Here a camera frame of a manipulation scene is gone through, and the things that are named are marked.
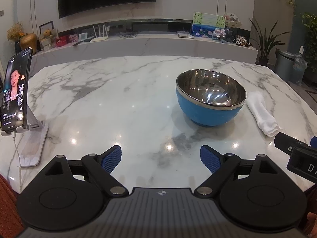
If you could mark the blue steel-lined bowl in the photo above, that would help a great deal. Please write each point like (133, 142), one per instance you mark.
(210, 111)

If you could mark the grey trash bin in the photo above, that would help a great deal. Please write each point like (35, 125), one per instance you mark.
(284, 65)

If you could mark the framed certificate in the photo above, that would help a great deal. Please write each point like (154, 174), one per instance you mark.
(47, 25)

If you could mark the black smartphone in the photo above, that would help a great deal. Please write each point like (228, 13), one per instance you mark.
(16, 91)

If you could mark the dried flower bunch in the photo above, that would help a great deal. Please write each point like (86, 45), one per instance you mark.
(14, 31)

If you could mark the lotus pond painting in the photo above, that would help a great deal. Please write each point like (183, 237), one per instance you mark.
(205, 24)

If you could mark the pink photo card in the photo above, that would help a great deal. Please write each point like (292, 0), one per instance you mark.
(73, 38)

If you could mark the red box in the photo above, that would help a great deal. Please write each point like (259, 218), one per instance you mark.
(61, 42)

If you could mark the golden vase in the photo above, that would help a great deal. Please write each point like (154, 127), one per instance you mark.
(28, 43)

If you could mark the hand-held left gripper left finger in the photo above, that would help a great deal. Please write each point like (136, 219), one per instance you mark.
(112, 157)

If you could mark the white cloth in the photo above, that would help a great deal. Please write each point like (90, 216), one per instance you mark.
(262, 114)

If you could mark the long-leaf potted plant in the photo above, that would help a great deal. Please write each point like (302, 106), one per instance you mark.
(263, 44)

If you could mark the white phone stand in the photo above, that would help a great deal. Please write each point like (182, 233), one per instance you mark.
(32, 151)

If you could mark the black pen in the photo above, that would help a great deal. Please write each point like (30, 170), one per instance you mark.
(77, 43)

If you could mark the small white tablet device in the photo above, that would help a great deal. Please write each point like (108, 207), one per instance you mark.
(83, 37)

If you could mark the clear plastic bag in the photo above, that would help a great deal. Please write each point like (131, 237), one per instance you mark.
(299, 69)

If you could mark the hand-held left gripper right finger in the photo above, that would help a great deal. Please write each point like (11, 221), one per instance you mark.
(209, 160)

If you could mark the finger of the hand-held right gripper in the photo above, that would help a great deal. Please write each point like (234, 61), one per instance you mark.
(284, 142)
(314, 141)

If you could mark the brown teddy bear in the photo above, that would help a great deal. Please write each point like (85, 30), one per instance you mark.
(46, 35)

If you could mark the round painted fan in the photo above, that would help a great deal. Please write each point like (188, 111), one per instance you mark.
(232, 19)

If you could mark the small photo frame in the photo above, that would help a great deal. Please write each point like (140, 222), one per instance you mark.
(219, 34)

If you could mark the black and white toy figures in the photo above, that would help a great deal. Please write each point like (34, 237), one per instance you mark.
(242, 41)

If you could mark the white antenna router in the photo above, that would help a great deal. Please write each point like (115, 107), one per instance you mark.
(99, 38)

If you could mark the green leafy bush plant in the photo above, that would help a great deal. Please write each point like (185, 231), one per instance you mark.
(310, 37)

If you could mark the grey set-top box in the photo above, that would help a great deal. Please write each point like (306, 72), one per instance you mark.
(185, 34)

